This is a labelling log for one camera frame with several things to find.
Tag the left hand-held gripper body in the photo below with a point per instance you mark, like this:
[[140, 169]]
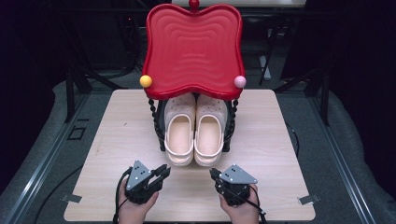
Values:
[[140, 183]]

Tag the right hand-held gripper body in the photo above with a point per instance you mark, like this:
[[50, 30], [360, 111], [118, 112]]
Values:
[[235, 186]]

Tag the cream clog shoe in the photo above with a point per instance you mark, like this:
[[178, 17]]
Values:
[[209, 133], [180, 133]]

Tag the person's right hand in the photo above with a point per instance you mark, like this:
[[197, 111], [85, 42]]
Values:
[[241, 214]]

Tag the person's left hand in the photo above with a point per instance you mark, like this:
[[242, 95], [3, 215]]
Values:
[[134, 213]]

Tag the grey tape strip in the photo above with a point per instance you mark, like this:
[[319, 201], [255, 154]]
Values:
[[71, 198], [308, 199]]

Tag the black metal stand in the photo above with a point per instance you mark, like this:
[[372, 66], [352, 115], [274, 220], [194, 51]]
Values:
[[74, 90], [317, 90]]

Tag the white stand leg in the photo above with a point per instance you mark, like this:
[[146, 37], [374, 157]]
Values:
[[265, 68]]

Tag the aluminium floor rail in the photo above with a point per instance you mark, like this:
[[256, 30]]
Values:
[[40, 168], [342, 161]]

